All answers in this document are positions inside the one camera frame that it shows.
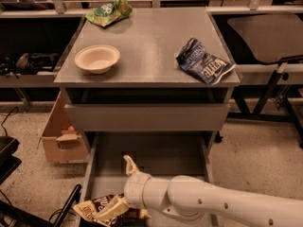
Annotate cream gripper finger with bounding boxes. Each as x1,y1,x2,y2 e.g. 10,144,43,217
123,155,140,177
95,195,129,220

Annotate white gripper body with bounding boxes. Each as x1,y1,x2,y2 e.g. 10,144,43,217
124,172,152,209

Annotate brown chip bag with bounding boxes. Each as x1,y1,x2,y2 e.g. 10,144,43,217
73,195,151,227

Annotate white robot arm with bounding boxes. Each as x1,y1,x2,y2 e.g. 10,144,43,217
97,155,303,227

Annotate open middle drawer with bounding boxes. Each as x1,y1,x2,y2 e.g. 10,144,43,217
80,132,212,201

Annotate closed top drawer front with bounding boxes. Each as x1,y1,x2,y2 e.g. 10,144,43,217
64,104,229,131

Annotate grey drawer cabinet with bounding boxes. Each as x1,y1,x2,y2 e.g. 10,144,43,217
55,8,241,148

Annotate blue chip bag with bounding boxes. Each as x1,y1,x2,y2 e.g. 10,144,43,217
176,38,235,86

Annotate green chip bag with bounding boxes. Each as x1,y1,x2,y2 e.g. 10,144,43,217
85,0,133,27

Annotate cardboard box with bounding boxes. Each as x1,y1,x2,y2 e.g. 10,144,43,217
41,94,89,163

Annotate white paper bowl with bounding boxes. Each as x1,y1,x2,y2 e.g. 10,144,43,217
75,44,120,74

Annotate black headphones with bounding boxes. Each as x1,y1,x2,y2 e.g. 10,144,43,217
0,53,60,76

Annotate black cart frame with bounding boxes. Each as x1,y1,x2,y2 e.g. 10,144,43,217
0,136,81,227

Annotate black floor cable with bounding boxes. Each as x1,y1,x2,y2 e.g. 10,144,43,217
0,106,20,137

